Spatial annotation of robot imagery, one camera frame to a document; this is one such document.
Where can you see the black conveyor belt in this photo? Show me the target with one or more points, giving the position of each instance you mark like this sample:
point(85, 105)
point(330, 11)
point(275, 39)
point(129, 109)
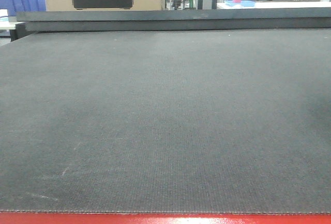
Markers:
point(167, 122)

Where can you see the blue plastic bin on table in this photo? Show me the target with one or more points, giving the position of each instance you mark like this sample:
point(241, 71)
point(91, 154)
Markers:
point(14, 6)

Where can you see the red conveyor front edge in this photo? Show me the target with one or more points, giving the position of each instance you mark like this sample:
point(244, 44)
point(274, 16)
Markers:
point(44, 217)

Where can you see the blue flat tray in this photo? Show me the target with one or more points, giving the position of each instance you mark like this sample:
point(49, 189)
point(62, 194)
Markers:
point(241, 3)

